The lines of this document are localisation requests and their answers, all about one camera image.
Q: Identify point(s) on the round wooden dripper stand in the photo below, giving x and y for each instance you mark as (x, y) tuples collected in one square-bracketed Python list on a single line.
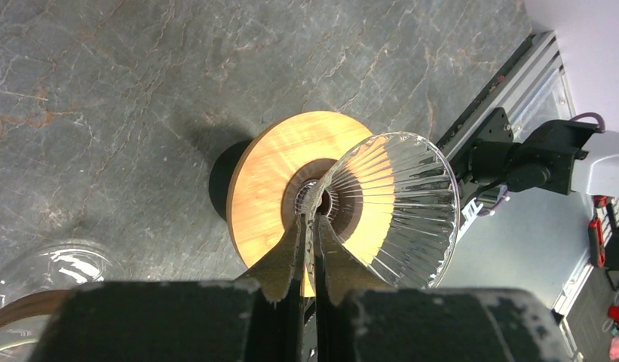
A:
[(270, 173)]

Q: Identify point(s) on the clear ribbed glass dripper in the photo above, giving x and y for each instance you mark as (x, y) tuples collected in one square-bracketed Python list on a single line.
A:
[(393, 203)]

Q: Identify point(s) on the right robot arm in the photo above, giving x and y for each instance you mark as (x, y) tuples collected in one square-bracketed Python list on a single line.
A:
[(560, 156)]

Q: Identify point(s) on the glass carafe with brown band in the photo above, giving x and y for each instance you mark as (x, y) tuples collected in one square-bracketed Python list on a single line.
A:
[(35, 284)]

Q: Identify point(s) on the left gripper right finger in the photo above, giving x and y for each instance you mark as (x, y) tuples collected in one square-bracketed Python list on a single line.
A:
[(337, 271)]

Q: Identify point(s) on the aluminium frame rail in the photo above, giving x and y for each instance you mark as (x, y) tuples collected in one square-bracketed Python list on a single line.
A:
[(522, 225)]

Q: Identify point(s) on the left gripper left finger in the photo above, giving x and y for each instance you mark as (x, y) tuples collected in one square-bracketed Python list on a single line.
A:
[(280, 272)]

